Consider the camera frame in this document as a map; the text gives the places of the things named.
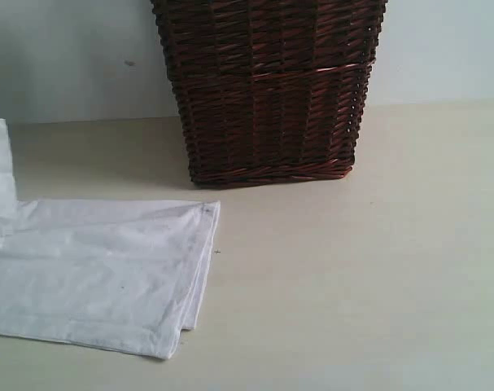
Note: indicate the white t-shirt with red lettering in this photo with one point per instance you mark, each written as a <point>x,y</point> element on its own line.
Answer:
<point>126,276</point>

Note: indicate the dark brown wicker basket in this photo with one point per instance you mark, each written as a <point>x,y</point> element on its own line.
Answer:
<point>269,91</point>

